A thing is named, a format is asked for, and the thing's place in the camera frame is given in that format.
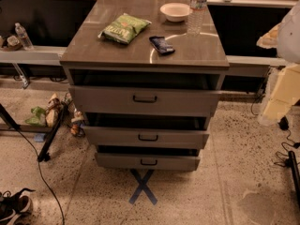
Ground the black floor cable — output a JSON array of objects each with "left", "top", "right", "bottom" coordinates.
[{"left": 12, "top": 127, "right": 66, "bottom": 225}]

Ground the green chip bag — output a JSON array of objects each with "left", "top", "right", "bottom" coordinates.
[{"left": 97, "top": 13, "right": 151, "bottom": 45}]

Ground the black tripod leg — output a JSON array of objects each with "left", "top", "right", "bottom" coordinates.
[{"left": 37, "top": 105, "right": 68, "bottom": 162}]

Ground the brown stuffed toy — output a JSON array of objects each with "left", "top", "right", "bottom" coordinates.
[{"left": 46, "top": 93, "right": 62, "bottom": 128}]

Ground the small water bottle on shelf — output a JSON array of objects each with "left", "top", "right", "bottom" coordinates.
[{"left": 15, "top": 22, "right": 34, "bottom": 50}]

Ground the small figurine toy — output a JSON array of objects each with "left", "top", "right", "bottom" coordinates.
[{"left": 70, "top": 110, "right": 84, "bottom": 137}]

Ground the green crumpled bag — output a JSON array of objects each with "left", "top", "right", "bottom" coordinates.
[{"left": 25, "top": 106, "right": 46, "bottom": 127}]

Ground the middle grey drawer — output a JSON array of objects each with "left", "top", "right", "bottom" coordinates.
[{"left": 84, "top": 127, "right": 209, "bottom": 150}]

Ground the black stand right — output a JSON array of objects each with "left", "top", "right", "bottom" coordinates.
[{"left": 288, "top": 151, "right": 300, "bottom": 208}]

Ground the grey three-drawer cabinet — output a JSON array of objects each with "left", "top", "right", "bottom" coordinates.
[{"left": 61, "top": 0, "right": 229, "bottom": 157}]

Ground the grey drawer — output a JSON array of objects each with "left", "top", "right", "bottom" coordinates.
[
  {"left": 95, "top": 153, "right": 200, "bottom": 171},
  {"left": 69, "top": 85, "right": 220, "bottom": 116},
  {"left": 84, "top": 127, "right": 209, "bottom": 150}
]

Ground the dark blue snack packet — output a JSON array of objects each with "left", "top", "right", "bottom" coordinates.
[{"left": 149, "top": 36, "right": 175, "bottom": 55}]

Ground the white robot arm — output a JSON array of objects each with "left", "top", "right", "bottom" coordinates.
[{"left": 257, "top": 1, "right": 300, "bottom": 126}]

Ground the white paper bowl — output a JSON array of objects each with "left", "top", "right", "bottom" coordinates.
[{"left": 160, "top": 3, "right": 189, "bottom": 23}]

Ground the bottom grey drawer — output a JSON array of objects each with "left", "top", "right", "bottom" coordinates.
[{"left": 95, "top": 153, "right": 200, "bottom": 171}]

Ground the clear plastic water bottle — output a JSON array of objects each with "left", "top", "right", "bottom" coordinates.
[{"left": 187, "top": 0, "right": 207, "bottom": 35}]

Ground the blue tape cross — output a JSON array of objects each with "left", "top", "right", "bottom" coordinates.
[{"left": 129, "top": 169, "right": 158, "bottom": 205}]

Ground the round object on shelf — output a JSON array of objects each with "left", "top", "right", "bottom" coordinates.
[{"left": 7, "top": 36, "right": 20, "bottom": 47}]

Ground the black sneaker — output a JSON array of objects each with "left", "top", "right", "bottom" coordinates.
[{"left": 0, "top": 187, "right": 33, "bottom": 225}]

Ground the black power adapter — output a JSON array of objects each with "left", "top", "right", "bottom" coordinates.
[{"left": 278, "top": 116, "right": 289, "bottom": 130}]

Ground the top grey drawer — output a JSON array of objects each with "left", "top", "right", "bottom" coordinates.
[{"left": 69, "top": 85, "right": 220, "bottom": 116}]

